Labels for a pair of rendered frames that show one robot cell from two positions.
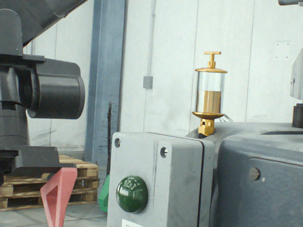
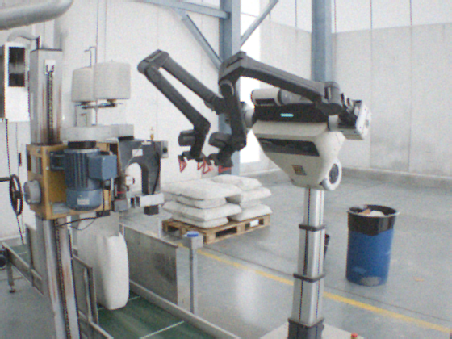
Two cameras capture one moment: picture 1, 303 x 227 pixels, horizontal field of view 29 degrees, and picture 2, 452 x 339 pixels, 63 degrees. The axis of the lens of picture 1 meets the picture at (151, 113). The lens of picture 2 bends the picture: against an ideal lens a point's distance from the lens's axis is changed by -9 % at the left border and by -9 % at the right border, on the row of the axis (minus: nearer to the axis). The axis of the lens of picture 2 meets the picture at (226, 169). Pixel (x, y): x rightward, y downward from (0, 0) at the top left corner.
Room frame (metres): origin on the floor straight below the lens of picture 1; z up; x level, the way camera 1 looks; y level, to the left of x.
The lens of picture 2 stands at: (2.56, 0.12, 1.46)
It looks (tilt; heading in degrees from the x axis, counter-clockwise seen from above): 8 degrees down; 174
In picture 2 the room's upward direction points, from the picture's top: straight up
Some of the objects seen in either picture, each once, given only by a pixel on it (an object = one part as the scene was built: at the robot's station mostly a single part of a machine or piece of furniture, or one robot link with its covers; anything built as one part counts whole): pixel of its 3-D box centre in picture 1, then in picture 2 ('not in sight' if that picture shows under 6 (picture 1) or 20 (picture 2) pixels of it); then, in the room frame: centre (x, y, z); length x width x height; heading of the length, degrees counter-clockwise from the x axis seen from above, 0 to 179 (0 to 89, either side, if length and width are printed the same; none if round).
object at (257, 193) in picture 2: not in sight; (244, 194); (-2.65, 0.88, 0.44); 0.68 x 0.44 x 0.15; 129
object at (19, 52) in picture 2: not in sight; (10, 82); (-1.35, -1.64, 1.82); 0.51 x 0.27 x 0.71; 39
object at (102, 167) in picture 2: not in sight; (102, 169); (0.96, -0.21, 1.25); 0.10 x 0.08 x 0.12; 154
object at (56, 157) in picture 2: not in sight; (66, 161); (0.88, -0.39, 1.27); 0.12 x 0.09 x 0.09; 129
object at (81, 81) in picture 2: not in sight; (85, 85); (0.62, -0.36, 1.61); 0.15 x 0.14 x 0.17; 39
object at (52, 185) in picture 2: not in sight; (67, 177); (0.71, -0.44, 1.18); 0.34 x 0.25 x 0.31; 129
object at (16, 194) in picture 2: not in sight; (14, 194); (0.90, -0.63, 1.13); 0.18 x 0.11 x 0.18; 39
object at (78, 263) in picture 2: not in sight; (55, 273); (0.29, -0.68, 0.53); 1.05 x 0.02 x 0.41; 39
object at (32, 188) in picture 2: not in sight; (31, 192); (0.85, -0.57, 1.14); 0.11 x 0.06 x 0.11; 39
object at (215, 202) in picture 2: not in sight; (198, 198); (-2.38, 0.27, 0.44); 0.66 x 0.42 x 0.14; 33
